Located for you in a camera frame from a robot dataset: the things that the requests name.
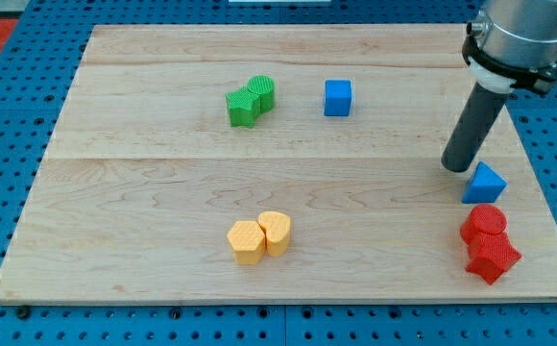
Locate wooden board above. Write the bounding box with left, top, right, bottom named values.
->
left=0, top=24, right=557, bottom=306

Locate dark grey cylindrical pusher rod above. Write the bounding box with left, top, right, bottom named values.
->
left=441, top=83, right=509, bottom=173

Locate red circle block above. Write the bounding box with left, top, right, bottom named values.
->
left=460, top=204, right=507, bottom=244

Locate green circle block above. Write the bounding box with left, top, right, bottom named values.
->
left=247, top=75, right=275, bottom=113

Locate blue cube block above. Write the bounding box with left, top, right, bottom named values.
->
left=324, top=80, right=352, bottom=117

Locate green star block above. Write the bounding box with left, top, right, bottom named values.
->
left=225, top=86, right=260, bottom=128

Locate yellow heart block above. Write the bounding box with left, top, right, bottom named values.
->
left=257, top=210, right=292, bottom=257

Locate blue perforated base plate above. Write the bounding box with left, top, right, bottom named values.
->
left=0, top=0, right=557, bottom=345

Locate yellow hexagon block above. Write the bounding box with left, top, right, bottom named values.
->
left=227, top=220, right=266, bottom=265

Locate blue triangle block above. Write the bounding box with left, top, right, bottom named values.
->
left=462, top=161, right=508, bottom=204

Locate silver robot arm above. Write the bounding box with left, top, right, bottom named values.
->
left=441, top=0, right=557, bottom=172

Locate red star block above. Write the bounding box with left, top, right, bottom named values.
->
left=465, top=233, right=522, bottom=285

